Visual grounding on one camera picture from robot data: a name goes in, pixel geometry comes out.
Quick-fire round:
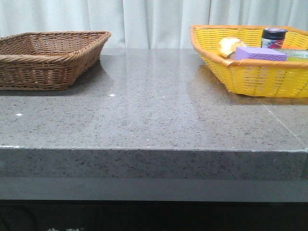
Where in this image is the white curtain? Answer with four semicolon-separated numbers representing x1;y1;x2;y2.
0;0;308;49

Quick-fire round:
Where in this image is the bread roll croissant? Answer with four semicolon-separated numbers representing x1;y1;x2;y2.
218;37;247;58

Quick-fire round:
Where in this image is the yellow-green packing tape roll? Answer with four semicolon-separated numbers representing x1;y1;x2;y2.
276;49;308;62

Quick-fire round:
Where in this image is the yellow woven plastic basket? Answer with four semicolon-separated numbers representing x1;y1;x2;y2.
190;25;308;98

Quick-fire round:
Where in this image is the brown wicker basket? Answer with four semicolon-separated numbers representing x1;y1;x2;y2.
0;31;112;91

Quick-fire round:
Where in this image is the purple foam block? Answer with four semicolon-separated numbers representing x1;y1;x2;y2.
234;47;288;61

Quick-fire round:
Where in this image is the orange carrot toy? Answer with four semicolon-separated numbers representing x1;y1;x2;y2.
282;44;297;50

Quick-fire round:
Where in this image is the black lidded jar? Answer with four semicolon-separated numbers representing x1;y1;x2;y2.
260;27;288;49

